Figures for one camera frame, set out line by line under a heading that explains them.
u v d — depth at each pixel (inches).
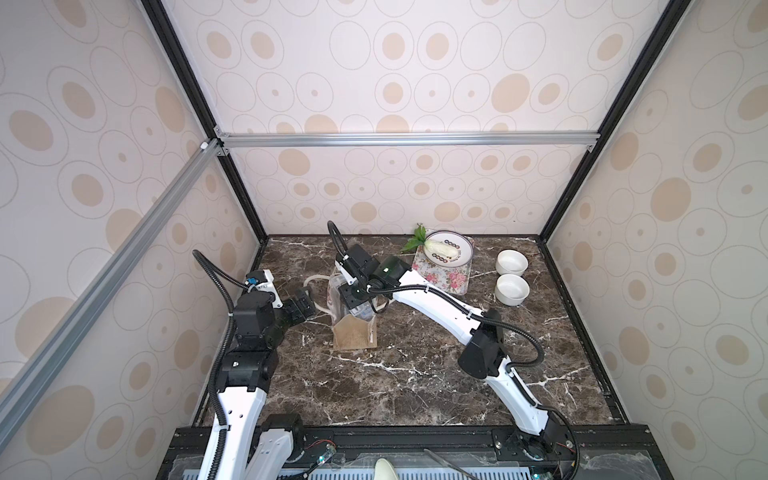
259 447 22.9
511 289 40.5
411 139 36.0
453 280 41.7
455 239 46.1
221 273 22.5
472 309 22.2
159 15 26.5
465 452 28.7
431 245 44.4
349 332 34.9
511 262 43.2
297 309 25.0
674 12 26.6
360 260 25.2
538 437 24.7
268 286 24.8
